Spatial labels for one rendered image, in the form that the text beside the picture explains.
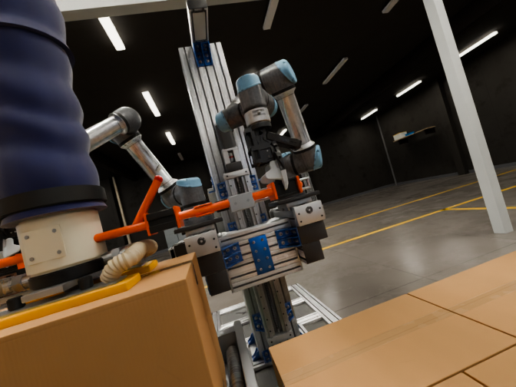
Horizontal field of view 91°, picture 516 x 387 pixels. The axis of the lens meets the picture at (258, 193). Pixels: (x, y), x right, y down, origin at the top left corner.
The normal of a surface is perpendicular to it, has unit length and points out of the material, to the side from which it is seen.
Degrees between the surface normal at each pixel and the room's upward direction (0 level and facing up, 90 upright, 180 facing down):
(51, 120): 70
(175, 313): 90
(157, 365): 90
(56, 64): 103
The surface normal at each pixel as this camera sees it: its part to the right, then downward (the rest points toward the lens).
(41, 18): 0.95, -0.06
